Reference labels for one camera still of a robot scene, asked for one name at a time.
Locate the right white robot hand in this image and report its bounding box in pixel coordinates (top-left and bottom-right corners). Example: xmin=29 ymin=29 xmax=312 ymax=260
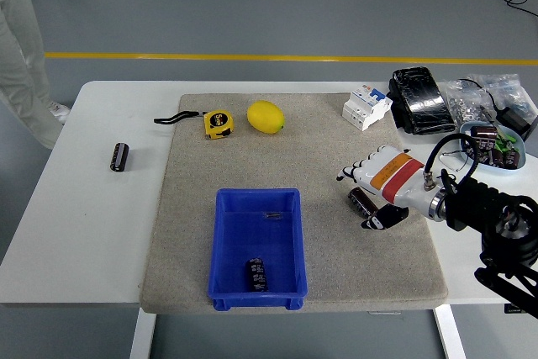
xmin=335 ymin=145 xmax=440 ymax=232

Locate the blue plastic box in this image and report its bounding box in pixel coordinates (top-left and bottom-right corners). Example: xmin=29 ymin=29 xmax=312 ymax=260
xmin=208 ymin=187 xmax=309 ymax=312

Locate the white circuit breaker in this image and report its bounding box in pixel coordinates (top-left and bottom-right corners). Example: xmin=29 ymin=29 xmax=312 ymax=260
xmin=342 ymin=84 xmax=394 ymax=132

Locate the black film-wrapped case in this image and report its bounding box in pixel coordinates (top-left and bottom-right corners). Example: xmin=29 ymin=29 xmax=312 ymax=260
xmin=387 ymin=66 xmax=458 ymax=135

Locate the clear bag of metal nuts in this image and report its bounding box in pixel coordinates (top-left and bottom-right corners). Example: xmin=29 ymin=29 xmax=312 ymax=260
xmin=440 ymin=78 xmax=498 ymax=125

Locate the grey-brown mat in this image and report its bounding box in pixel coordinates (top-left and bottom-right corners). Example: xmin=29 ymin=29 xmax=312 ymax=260
xmin=140 ymin=92 xmax=449 ymax=314

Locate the light blue bowl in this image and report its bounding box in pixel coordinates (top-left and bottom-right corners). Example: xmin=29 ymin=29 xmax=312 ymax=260
xmin=458 ymin=122 xmax=528 ymax=176

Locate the green plastic part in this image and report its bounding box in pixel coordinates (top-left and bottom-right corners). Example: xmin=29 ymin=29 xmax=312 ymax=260
xmin=494 ymin=135 xmax=518 ymax=152

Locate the large black power adapter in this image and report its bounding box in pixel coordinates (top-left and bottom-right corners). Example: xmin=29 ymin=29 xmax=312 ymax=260
xmin=495 ymin=105 xmax=537 ymax=142

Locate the yellow lemon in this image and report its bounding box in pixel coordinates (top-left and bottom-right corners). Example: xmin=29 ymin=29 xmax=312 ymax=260
xmin=246 ymin=100 xmax=287 ymax=135

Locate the clear bag of bluish parts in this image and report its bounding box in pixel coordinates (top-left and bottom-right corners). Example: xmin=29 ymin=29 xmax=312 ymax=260
xmin=468 ymin=73 xmax=526 ymax=113

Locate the white table leg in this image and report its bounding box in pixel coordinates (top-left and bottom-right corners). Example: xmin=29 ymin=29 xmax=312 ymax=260
xmin=129 ymin=307 xmax=157 ymax=359
xmin=434 ymin=304 xmax=467 ymax=359

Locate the yellow tape measure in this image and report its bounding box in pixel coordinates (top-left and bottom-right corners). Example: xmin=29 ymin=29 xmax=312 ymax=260
xmin=154 ymin=109 xmax=235 ymax=141

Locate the person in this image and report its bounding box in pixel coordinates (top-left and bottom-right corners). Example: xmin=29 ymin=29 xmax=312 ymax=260
xmin=0 ymin=0 xmax=71 ymax=150

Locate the thin wire loop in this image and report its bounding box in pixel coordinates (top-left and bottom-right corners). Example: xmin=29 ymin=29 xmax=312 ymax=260
xmin=440 ymin=149 xmax=470 ymax=173

